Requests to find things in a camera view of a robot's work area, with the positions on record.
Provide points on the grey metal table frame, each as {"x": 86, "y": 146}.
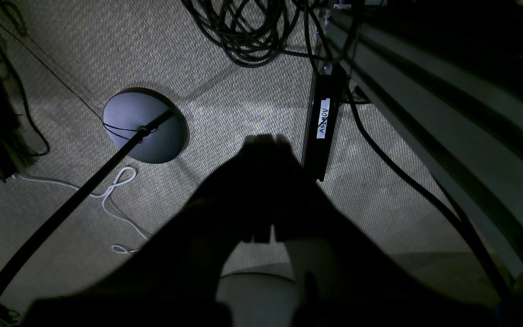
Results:
{"x": 448, "y": 76}

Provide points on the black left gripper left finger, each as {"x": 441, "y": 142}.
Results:
{"x": 173, "y": 279}

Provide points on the round black stand base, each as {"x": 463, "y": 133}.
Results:
{"x": 137, "y": 109}

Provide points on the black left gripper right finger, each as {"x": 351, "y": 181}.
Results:
{"x": 347, "y": 280}

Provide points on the black stand pole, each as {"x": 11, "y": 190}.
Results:
{"x": 25, "y": 252}

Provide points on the black labelled power box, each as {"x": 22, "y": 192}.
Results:
{"x": 324, "y": 103}

